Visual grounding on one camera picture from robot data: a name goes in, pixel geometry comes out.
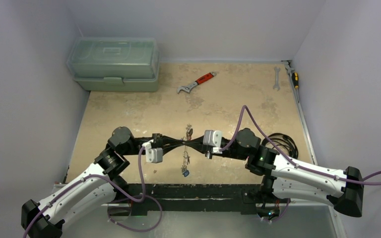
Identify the key with blue tag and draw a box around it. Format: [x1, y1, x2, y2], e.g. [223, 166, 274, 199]
[182, 170, 190, 178]

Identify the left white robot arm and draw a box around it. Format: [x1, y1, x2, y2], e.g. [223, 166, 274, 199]
[21, 126, 186, 238]

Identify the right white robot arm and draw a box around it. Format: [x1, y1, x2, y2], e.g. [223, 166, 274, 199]
[184, 128, 364, 217]

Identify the silver open-end spanner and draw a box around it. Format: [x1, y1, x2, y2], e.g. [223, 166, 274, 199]
[272, 67, 280, 91]

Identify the green translucent plastic toolbox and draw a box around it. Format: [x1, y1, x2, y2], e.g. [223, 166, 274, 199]
[67, 37, 160, 92]

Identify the yellow black screwdriver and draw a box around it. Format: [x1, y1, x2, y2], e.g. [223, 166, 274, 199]
[292, 72, 299, 90]

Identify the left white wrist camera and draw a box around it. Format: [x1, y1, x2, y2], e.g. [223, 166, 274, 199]
[142, 140, 164, 164]

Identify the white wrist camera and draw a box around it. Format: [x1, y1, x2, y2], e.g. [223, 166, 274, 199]
[203, 130, 222, 148]
[142, 140, 164, 164]

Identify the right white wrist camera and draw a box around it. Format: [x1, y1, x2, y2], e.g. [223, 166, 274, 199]
[203, 130, 222, 148]

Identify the black cable bundle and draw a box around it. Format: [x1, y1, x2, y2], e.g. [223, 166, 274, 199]
[262, 132, 299, 160]

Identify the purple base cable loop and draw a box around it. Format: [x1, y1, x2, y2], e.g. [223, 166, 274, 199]
[107, 193, 163, 232]

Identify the red handled adjustable wrench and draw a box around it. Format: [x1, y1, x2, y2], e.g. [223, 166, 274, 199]
[177, 71, 217, 94]

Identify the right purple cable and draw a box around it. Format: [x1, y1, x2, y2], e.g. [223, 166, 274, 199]
[218, 105, 381, 186]

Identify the aluminium side rail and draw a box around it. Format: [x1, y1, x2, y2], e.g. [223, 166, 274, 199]
[281, 60, 318, 165]

